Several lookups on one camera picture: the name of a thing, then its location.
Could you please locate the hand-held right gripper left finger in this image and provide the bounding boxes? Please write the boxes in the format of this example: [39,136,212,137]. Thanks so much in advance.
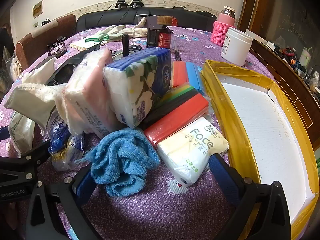
[25,166,110,240]

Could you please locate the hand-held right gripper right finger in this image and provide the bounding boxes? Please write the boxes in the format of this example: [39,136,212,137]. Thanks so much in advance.
[209,152,292,240]

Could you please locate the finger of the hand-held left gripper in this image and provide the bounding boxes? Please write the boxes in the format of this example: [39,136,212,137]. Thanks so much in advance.
[0,126,12,141]
[0,139,52,180]

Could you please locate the blue white plastic packet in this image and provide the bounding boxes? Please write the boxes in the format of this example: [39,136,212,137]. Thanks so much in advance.
[47,110,85,172]

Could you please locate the cream tissue pack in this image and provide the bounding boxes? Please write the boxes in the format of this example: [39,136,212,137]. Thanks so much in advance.
[157,117,230,188]

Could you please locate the white cloth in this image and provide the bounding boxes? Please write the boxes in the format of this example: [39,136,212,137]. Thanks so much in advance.
[4,56,75,135]

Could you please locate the blue towel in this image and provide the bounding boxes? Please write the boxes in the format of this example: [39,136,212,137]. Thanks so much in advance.
[75,127,160,197]

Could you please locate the yellow taped foam box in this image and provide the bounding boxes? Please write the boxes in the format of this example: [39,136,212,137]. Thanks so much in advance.
[202,59,320,240]

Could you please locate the rainbow sponge pack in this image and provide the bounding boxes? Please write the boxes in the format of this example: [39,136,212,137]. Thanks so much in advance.
[142,82,210,148]

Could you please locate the pink tissue pack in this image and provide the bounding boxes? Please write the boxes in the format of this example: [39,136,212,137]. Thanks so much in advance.
[62,49,120,139]

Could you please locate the black foil bag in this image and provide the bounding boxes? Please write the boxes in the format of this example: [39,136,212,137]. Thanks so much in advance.
[44,44,100,87]

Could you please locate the red and blue sponge pack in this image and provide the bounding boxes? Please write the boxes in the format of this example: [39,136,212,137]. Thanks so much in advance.
[170,60,208,98]

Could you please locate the blue floral tissue pack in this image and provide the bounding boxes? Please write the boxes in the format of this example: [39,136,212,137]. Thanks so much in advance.
[103,48,173,129]

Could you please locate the woven plastic bag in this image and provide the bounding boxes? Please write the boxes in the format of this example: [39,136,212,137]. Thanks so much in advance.
[9,55,23,82]

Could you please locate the purple floral tablecloth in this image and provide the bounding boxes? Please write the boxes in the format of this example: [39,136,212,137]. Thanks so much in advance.
[0,24,315,240]

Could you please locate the brown armchair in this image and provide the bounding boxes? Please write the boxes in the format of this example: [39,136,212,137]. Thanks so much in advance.
[15,14,77,70]

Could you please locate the eyeglasses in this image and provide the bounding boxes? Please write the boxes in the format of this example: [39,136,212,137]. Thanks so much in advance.
[48,42,67,55]

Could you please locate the pile of black devices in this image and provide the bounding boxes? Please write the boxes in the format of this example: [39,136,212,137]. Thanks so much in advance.
[47,37,67,50]

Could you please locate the paper booklet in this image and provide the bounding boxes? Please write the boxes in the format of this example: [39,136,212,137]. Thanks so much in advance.
[69,40,100,51]

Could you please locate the white plastic jar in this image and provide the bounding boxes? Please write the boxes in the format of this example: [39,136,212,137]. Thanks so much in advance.
[220,27,253,66]

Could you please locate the pen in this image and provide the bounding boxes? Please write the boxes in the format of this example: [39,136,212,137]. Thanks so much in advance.
[172,36,182,62]

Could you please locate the clutter of small items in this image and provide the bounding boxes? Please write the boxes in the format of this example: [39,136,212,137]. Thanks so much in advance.
[265,40,320,93]

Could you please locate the bottle in pink knitted sleeve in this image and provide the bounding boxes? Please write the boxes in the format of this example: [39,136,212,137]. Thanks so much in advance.
[210,6,237,47]

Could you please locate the white work glove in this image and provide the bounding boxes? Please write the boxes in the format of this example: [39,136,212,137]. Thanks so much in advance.
[120,17,148,39]
[85,25,127,43]

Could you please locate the grey electric motor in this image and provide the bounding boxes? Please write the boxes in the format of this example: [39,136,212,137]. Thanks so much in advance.
[110,34,143,60]

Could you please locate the black leather sofa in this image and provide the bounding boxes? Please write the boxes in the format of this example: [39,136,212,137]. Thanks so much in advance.
[76,6,217,34]

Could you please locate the dark bottle with cork cap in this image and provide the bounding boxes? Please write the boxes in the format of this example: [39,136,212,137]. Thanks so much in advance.
[146,16,173,49]

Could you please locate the grey small box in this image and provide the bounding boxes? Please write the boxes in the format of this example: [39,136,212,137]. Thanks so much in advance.
[144,15,160,28]

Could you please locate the dark wooden cabinet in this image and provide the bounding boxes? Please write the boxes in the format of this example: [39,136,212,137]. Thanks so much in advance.
[237,0,320,145]

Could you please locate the gold wall plaque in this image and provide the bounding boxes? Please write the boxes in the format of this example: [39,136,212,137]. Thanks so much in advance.
[32,2,42,18]

